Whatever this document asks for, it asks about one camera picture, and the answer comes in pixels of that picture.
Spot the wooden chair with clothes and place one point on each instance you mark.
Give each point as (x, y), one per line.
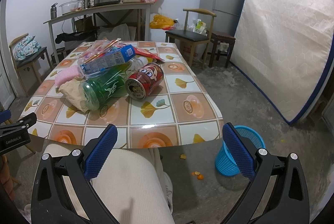
(29, 62)

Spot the white blue-edged mattress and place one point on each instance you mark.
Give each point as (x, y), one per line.
(285, 48)

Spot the green plastic drink bottle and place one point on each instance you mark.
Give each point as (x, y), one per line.
(98, 90)

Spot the steel kettle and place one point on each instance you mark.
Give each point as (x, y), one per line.
(86, 4)

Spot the yellow plastic bag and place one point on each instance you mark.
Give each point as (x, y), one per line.
(162, 22)

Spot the clear glass bowl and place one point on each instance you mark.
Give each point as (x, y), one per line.
(70, 7)

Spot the steel water bottle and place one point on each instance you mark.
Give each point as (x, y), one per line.
(53, 11)

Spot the floral folded clothes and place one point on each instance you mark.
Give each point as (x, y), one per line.
(25, 47)

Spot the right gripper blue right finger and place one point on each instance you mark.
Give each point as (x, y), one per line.
(241, 155)

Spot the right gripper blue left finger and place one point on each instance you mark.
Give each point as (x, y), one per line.
(97, 150)

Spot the grey side table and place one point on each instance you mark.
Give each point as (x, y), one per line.
(97, 11)

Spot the orange peel on floor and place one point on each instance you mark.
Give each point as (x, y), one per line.
(198, 175)

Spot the red snack bag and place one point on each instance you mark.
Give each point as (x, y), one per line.
(151, 57)

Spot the clear white-cap bottle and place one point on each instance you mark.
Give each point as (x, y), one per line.
(137, 63)

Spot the white shoe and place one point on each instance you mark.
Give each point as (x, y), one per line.
(169, 191)

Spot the blue mesh trash bin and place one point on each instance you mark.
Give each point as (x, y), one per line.
(225, 163)

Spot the blue toothpaste box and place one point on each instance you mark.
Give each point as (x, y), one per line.
(117, 56)

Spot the pink sponge cloth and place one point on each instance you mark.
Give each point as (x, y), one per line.
(67, 75)

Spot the brown paper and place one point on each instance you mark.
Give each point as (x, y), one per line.
(73, 92)

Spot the clear candy plastic bag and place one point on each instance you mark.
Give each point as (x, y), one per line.
(98, 49)

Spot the dark wooden stool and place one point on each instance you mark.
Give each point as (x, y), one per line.
(217, 39)

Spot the wooden chair black seat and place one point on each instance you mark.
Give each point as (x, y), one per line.
(192, 38)

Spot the red cartoon drink can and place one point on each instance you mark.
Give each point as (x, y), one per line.
(144, 81)

